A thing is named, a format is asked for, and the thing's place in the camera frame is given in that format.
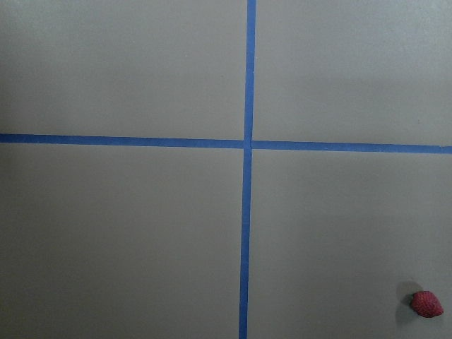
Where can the red strawberry on table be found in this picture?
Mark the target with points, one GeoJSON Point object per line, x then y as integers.
{"type": "Point", "coordinates": [426, 304]}

